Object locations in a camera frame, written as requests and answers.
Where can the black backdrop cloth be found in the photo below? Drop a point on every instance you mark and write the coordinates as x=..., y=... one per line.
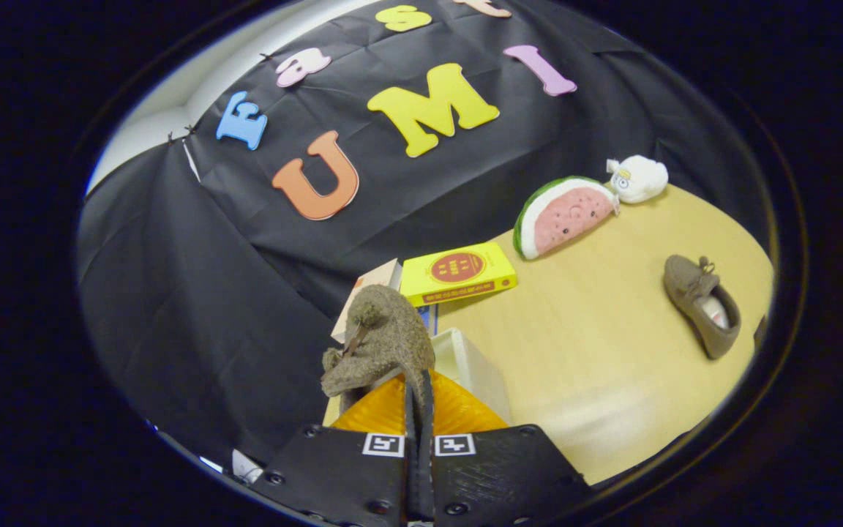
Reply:
x=209, y=293

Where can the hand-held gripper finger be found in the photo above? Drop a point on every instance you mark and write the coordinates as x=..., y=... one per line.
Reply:
x=426, y=439
x=411, y=439

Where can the watermelon slice plush toy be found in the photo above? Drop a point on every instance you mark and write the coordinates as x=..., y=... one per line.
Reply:
x=564, y=216

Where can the blue book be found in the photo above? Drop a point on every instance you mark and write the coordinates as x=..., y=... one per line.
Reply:
x=427, y=320

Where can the beige fabric storage box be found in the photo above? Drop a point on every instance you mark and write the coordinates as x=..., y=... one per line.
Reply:
x=465, y=359

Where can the brown fuzzy shoe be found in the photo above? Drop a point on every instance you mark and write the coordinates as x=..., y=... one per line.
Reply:
x=685, y=285
x=385, y=337

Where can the white plush toy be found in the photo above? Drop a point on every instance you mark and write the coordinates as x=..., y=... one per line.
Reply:
x=641, y=179

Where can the white desk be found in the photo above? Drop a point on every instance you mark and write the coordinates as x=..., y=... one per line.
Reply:
x=247, y=466

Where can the beige book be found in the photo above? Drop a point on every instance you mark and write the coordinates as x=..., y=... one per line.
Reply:
x=377, y=278

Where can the yellow book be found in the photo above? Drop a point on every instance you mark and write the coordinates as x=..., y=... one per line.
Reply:
x=458, y=274

